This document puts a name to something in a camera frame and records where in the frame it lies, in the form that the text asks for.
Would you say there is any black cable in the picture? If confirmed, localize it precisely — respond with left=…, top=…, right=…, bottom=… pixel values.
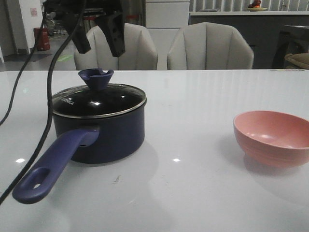
left=0, top=0, right=87, bottom=205
left=0, top=12, right=48, bottom=126

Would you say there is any beige chair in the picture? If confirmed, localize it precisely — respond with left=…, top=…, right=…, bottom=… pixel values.
left=167, top=22, right=254, bottom=70
left=74, top=23, right=158, bottom=71

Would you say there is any dark grey counter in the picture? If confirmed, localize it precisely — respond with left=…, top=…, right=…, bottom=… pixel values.
left=189, top=11, right=309, bottom=69

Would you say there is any pink bowl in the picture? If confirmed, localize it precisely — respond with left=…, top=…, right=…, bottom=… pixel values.
left=233, top=111, right=309, bottom=168

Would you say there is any right beige chair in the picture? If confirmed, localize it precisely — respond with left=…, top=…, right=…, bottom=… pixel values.
left=167, top=22, right=254, bottom=70

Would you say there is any glass lid blue knob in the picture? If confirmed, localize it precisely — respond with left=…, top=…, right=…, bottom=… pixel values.
left=53, top=68, right=146, bottom=119

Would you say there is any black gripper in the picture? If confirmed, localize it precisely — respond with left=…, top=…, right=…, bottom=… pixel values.
left=43, top=0, right=126, bottom=57

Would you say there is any fruit plate on counter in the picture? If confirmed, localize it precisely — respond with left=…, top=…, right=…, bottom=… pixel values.
left=247, top=0, right=267, bottom=12

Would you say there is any olive cushion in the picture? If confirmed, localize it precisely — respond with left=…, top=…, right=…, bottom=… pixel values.
left=284, top=53, right=309, bottom=70

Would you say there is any left beige chair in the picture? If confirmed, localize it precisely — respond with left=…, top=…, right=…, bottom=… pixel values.
left=74, top=23, right=158, bottom=71

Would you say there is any white cabinet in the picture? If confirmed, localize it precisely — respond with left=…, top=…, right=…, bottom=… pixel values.
left=145, top=0, right=190, bottom=70

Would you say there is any dark blue saucepan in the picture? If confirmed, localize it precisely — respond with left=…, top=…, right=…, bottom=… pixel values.
left=12, top=103, right=146, bottom=204

